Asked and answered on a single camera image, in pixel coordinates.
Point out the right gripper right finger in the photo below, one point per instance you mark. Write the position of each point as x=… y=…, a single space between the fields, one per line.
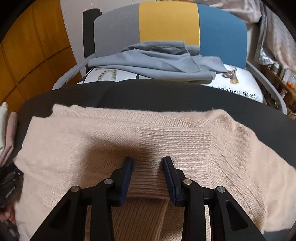
x=177 y=184

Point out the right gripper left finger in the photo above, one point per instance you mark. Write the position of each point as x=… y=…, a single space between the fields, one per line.
x=121 y=180

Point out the beige knit sweater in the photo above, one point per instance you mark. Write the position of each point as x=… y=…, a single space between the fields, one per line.
x=82 y=146

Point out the folded white pink clothes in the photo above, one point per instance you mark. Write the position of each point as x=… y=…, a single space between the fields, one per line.
x=9 y=123

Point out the person left hand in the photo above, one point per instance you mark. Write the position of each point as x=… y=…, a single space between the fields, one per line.
x=8 y=214

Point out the grey cloth on chair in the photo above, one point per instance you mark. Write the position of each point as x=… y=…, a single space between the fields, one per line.
x=165 y=60

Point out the orange wooden cabinet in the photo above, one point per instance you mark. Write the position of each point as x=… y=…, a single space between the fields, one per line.
x=35 y=53

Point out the cluttered wooden desk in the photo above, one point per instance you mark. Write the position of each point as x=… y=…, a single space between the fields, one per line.
x=286 y=88

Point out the grey yellow blue chair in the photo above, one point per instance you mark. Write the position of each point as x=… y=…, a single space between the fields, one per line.
x=217 y=32

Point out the floral pink curtain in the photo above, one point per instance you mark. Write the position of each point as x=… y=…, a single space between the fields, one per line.
x=278 y=39

